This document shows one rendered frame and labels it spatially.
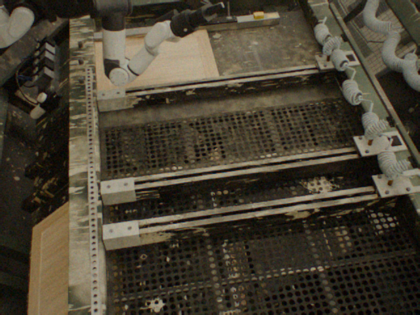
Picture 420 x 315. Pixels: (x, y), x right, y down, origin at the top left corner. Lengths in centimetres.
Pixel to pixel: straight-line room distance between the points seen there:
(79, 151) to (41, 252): 59
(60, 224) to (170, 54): 96
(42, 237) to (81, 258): 74
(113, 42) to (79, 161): 48
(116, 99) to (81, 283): 89
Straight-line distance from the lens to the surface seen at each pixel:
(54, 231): 263
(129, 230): 197
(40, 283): 257
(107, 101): 246
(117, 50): 223
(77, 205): 211
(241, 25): 292
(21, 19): 242
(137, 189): 209
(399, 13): 315
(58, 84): 270
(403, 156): 223
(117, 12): 218
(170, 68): 266
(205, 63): 267
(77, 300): 189
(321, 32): 258
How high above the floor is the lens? 211
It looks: 23 degrees down
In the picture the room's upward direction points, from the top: 55 degrees clockwise
